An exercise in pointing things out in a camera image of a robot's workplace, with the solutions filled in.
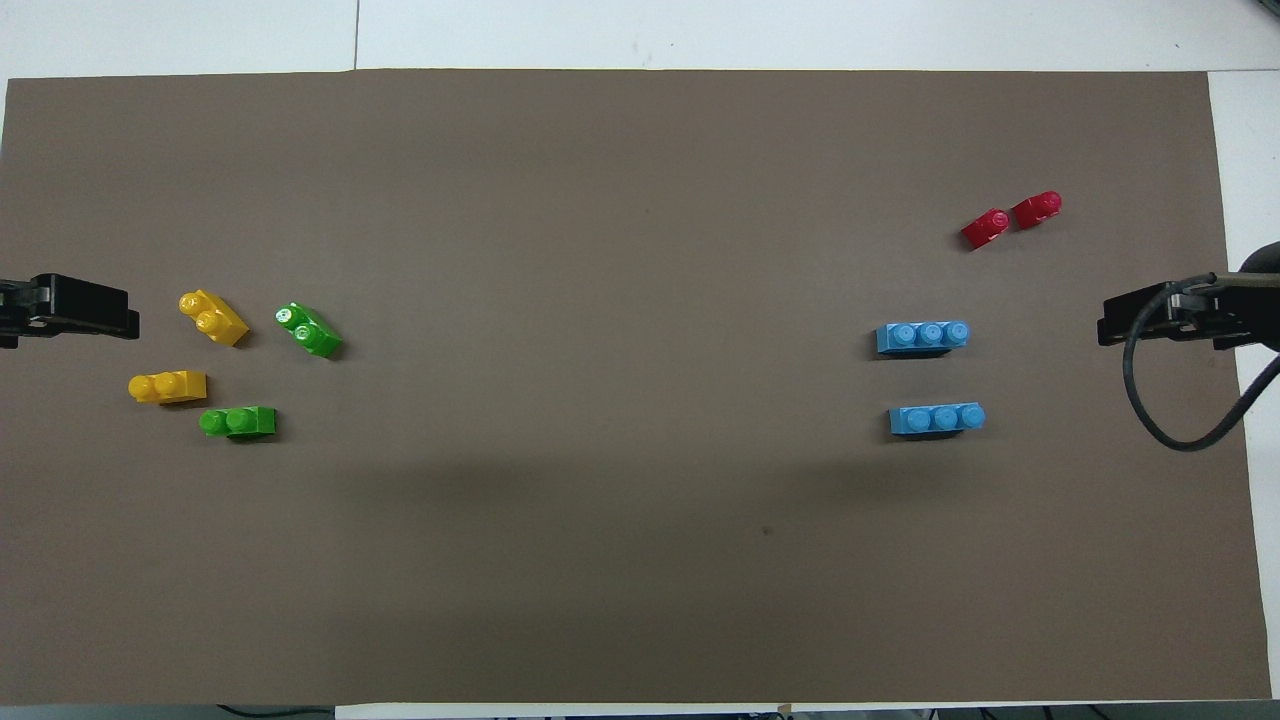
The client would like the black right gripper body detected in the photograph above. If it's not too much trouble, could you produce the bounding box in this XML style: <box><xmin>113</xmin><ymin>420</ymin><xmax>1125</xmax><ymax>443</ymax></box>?
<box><xmin>1180</xmin><ymin>273</ymin><xmax>1280</xmax><ymax>351</ymax></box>

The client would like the blue three-stud toy brick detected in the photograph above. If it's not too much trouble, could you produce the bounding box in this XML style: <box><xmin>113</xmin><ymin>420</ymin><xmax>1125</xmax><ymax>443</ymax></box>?
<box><xmin>875</xmin><ymin>320</ymin><xmax>970</xmax><ymax>356</ymax></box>
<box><xmin>889</xmin><ymin>402</ymin><xmax>987</xmax><ymax>438</ymax></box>

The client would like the green two-stud toy brick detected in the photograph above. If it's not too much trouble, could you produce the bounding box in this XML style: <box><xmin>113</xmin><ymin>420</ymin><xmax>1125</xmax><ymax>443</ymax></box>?
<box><xmin>199</xmin><ymin>405</ymin><xmax>278</xmax><ymax>440</ymax></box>
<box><xmin>275</xmin><ymin>302</ymin><xmax>343</xmax><ymax>360</ymax></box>

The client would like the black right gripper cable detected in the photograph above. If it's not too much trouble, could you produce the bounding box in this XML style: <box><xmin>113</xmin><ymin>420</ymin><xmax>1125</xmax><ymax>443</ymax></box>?
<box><xmin>1122</xmin><ymin>280</ymin><xmax>1280</xmax><ymax>453</ymax></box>

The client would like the brown table mat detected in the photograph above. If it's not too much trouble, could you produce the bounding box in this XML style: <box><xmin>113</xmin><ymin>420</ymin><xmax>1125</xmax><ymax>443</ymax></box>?
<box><xmin>0</xmin><ymin>68</ymin><xmax>1273</xmax><ymax>706</ymax></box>

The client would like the black floor cable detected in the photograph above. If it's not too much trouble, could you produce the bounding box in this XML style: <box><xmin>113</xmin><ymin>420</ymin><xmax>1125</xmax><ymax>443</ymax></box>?
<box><xmin>215</xmin><ymin>703</ymin><xmax>336</xmax><ymax>720</ymax></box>

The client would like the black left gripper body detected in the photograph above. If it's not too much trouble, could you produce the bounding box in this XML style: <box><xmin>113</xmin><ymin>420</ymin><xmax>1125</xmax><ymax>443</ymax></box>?
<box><xmin>0</xmin><ymin>280</ymin><xmax>41</xmax><ymax>349</ymax></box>

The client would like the red one-stud toy brick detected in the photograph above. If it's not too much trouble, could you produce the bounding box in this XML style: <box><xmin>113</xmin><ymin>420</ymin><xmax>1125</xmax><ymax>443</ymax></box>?
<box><xmin>1011</xmin><ymin>190</ymin><xmax>1063</xmax><ymax>231</ymax></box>
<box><xmin>960</xmin><ymin>208</ymin><xmax>1011</xmax><ymax>251</ymax></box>

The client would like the yellow two-stud toy brick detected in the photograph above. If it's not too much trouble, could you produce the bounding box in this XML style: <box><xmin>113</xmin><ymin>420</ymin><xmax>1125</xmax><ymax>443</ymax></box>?
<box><xmin>128</xmin><ymin>370</ymin><xmax>208</xmax><ymax>405</ymax></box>
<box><xmin>178</xmin><ymin>289</ymin><xmax>250</xmax><ymax>348</ymax></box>

